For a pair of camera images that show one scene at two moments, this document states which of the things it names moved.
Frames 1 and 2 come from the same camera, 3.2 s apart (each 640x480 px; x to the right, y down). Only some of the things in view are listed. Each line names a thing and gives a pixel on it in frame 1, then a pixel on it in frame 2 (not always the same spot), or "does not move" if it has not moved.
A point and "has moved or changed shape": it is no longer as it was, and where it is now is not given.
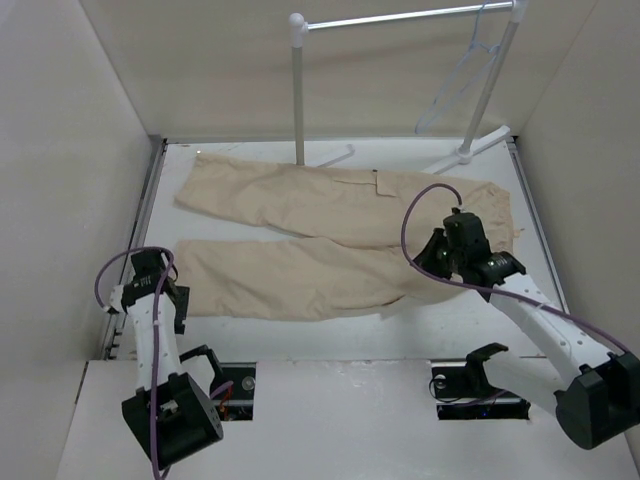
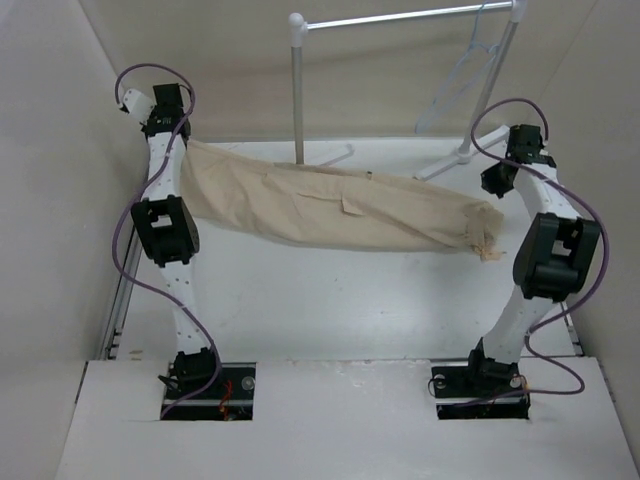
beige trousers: x=360 y=233 has moved or changed shape
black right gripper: x=426 y=258 -> x=490 y=184
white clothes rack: x=299 y=28 does not move
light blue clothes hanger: x=479 y=56 does not move
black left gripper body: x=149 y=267 -> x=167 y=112
